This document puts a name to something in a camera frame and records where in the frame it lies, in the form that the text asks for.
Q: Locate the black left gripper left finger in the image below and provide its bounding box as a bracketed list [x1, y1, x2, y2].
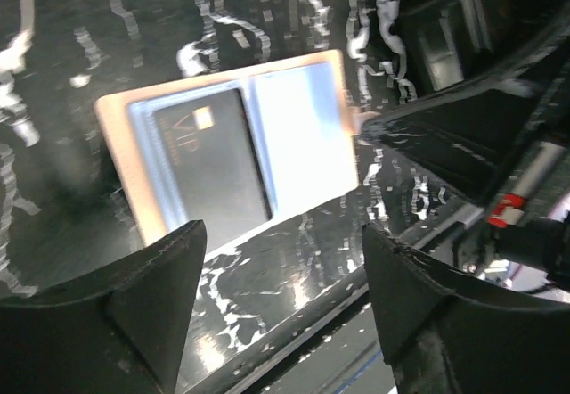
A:
[1, 220, 207, 393]

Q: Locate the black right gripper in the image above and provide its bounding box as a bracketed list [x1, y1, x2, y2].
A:
[360, 68, 569, 278]

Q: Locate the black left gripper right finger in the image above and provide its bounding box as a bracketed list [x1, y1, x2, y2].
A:
[362, 224, 569, 393]

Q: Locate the black plastic card box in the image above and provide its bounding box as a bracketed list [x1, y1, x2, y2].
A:
[396, 0, 568, 94]

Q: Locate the black credit card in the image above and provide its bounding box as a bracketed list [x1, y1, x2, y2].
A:
[153, 89, 271, 250]

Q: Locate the beige leather card holder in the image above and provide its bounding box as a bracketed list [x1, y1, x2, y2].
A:
[94, 50, 362, 251]

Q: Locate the black metal base plate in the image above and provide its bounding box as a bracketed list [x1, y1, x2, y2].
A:
[177, 201, 491, 394]

